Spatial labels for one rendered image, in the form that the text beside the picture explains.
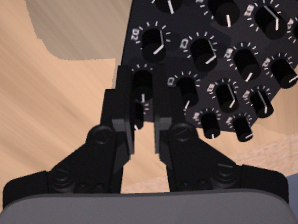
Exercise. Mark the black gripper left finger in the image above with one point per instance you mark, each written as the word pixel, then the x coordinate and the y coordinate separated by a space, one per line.
pixel 91 167

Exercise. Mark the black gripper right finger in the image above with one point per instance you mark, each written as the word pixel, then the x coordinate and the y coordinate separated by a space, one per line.
pixel 191 163

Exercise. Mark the black knob box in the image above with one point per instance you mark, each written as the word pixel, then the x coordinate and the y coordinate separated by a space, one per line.
pixel 176 34

